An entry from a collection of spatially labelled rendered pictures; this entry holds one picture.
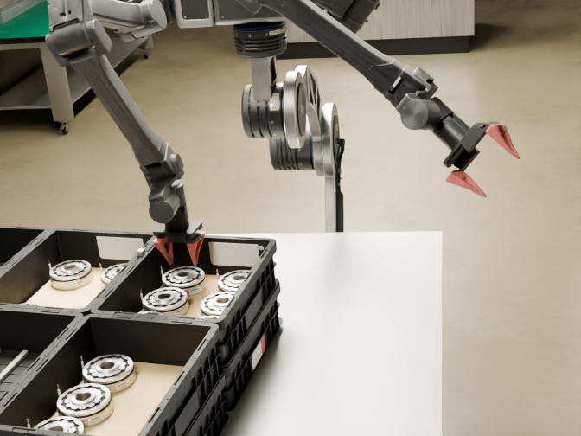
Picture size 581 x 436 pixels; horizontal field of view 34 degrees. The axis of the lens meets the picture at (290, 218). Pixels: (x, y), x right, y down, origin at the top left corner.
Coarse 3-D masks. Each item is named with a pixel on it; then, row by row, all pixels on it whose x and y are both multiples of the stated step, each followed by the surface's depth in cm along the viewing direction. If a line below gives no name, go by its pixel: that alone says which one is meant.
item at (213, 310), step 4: (220, 292) 216; (224, 292) 215; (228, 292) 215; (232, 292) 215; (208, 296) 215; (212, 296) 214; (216, 296) 215; (232, 296) 214; (204, 300) 213; (208, 300) 213; (212, 300) 213; (204, 304) 211; (208, 304) 211; (204, 308) 209; (208, 308) 210; (212, 308) 209; (216, 308) 209; (220, 308) 209; (208, 312) 208; (212, 312) 207; (216, 312) 207; (220, 312) 207
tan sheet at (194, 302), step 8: (208, 280) 229; (216, 280) 228; (160, 288) 227; (208, 288) 225; (216, 288) 225; (192, 296) 222; (192, 304) 218; (200, 304) 218; (192, 312) 215; (200, 312) 214
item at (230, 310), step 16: (240, 240) 225; (256, 240) 224; (272, 240) 223; (144, 256) 221; (272, 256) 220; (128, 272) 214; (256, 272) 209; (112, 288) 207; (240, 288) 202; (96, 304) 201; (240, 304) 200; (192, 320) 191; (208, 320) 190; (224, 320) 191
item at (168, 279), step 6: (174, 270) 228; (192, 270) 227; (198, 270) 227; (168, 276) 226; (198, 276) 225; (168, 282) 223; (174, 282) 223; (180, 282) 222; (186, 282) 222; (192, 282) 222; (198, 282) 222
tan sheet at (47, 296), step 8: (96, 272) 238; (96, 280) 234; (48, 288) 232; (80, 288) 230; (88, 288) 230; (96, 288) 230; (40, 296) 228; (48, 296) 228; (56, 296) 228; (64, 296) 227; (72, 296) 227; (80, 296) 227; (88, 296) 226; (48, 304) 224; (56, 304) 224; (64, 304) 224; (72, 304) 223; (80, 304) 223
